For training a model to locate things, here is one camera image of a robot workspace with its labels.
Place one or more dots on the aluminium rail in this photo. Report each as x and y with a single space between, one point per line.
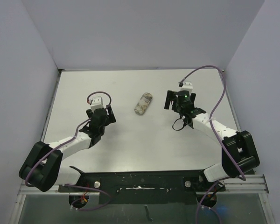
254 184

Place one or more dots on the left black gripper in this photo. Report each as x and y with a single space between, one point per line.
109 118

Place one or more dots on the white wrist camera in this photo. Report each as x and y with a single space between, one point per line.
96 103
186 86

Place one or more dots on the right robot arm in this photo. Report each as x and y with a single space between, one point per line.
238 151

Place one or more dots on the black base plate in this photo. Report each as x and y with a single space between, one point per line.
144 187

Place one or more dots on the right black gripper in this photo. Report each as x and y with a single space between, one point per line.
171 96

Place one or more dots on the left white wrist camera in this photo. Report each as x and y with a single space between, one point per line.
96 103

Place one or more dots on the map print glasses case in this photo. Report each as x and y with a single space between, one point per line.
143 103

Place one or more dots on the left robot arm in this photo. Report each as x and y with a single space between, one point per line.
42 167

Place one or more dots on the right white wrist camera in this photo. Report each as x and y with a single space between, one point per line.
186 86

